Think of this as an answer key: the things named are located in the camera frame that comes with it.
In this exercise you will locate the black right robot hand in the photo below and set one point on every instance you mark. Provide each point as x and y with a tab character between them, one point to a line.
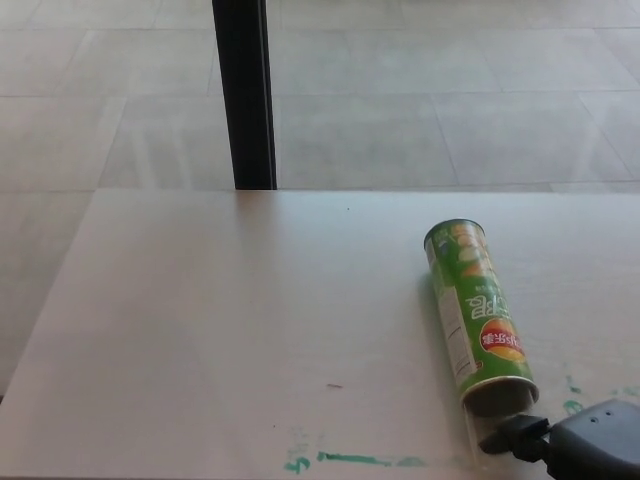
595	440

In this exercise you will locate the black vertical pole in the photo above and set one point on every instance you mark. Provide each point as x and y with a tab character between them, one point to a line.
245	100

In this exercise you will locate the green chips can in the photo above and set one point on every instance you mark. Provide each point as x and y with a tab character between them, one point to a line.
465	300

